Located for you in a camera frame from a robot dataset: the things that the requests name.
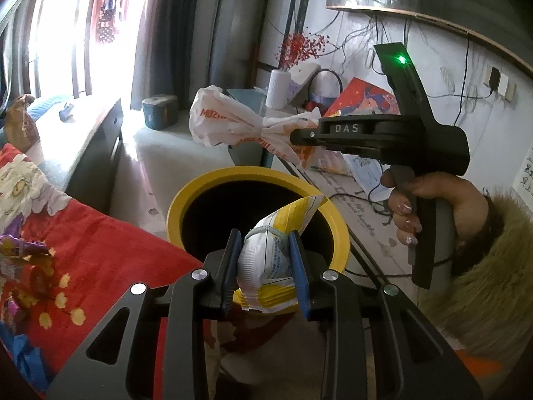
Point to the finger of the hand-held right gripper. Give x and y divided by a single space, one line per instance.
333 135

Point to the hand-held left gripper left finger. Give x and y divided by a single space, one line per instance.
233 271

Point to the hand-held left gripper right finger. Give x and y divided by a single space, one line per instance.
299 275

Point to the white yellow plastic packet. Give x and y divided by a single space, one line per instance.
266 258

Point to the yellow round trash bin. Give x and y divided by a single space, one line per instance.
183 200

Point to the white orange plastic bag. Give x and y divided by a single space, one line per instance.
216 116

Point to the purple foil wrapper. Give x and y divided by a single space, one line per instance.
25 250

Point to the person's right forearm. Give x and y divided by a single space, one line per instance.
495 266

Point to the person's right hand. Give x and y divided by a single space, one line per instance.
462 204

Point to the red illustrated book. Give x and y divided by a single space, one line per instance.
366 98

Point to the white printed paper sheet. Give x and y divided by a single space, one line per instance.
366 173

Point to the white paper roll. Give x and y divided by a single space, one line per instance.
277 89

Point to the white paper note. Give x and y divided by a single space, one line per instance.
525 173

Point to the red artificial flower sprigs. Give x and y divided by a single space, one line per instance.
300 48

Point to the red floral blanket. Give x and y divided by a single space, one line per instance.
104 250

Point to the blue storage box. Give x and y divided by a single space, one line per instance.
160 112

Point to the dark grey curtain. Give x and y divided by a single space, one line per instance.
166 29

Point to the dark coffee table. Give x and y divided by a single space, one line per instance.
79 141

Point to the blue plastic wrapper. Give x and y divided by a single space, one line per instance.
29 356

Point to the small dark blue object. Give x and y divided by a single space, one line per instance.
65 111

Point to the hanging clothes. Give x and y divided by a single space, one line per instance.
110 8

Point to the brown paper bag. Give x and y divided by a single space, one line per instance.
21 121

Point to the white wall socket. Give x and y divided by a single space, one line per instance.
501 85

